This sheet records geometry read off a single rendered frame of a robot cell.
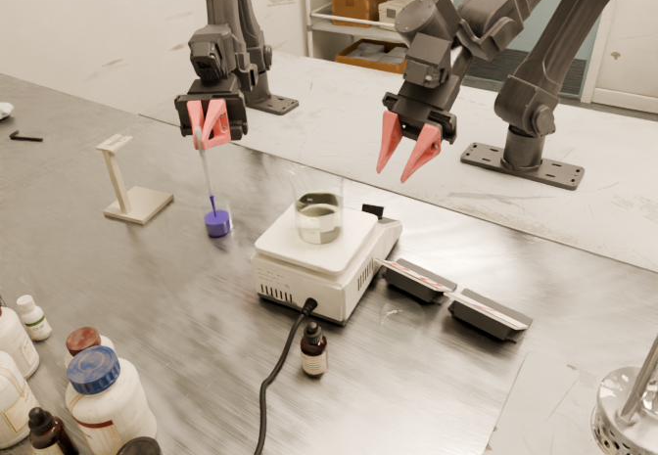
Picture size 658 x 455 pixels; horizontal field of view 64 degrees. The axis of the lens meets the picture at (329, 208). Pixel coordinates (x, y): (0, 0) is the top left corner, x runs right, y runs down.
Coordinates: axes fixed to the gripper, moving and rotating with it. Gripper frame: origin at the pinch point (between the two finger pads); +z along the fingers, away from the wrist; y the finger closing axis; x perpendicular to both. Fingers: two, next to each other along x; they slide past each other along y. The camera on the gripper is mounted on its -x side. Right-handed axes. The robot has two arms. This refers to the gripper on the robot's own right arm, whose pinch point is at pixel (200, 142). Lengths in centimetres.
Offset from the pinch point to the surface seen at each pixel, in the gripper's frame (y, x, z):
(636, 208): 64, 15, -2
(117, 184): -15.2, 8.7, -3.6
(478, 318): 34.8, 12.8, 21.4
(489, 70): 117, 100, -273
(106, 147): -15.5, 2.6, -4.3
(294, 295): 13.1, 11.9, 18.0
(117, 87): -67, 44, -128
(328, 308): 17.3, 12.0, 20.1
